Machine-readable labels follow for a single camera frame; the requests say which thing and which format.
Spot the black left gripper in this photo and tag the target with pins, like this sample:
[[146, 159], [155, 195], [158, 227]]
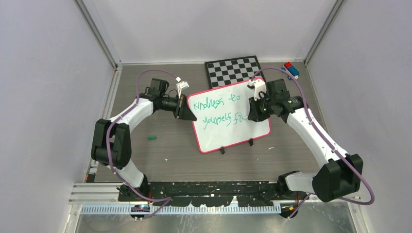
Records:
[[183, 111]]

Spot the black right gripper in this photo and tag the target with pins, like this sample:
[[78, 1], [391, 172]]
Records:
[[255, 114]]

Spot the red-framed whiteboard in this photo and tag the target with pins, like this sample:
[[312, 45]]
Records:
[[222, 117]]

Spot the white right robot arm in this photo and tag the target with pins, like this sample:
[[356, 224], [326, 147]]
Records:
[[339, 171]]

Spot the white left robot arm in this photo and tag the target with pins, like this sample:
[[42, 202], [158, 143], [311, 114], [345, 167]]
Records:
[[111, 145]]

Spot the toy brick car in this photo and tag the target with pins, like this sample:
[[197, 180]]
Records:
[[292, 72]]

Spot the black and white chessboard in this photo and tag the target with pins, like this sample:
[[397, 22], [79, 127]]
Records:
[[230, 71]]

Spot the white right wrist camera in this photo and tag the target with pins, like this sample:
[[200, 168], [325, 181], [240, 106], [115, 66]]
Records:
[[259, 88]]

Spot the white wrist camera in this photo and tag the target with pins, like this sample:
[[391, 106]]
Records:
[[181, 85], [259, 88]]

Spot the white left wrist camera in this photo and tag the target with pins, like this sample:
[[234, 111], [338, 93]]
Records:
[[181, 85]]

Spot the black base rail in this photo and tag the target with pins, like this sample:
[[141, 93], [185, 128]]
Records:
[[218, 194]]

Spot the slotted cable duct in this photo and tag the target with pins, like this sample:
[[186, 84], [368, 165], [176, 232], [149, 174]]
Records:
[[145, 209]]

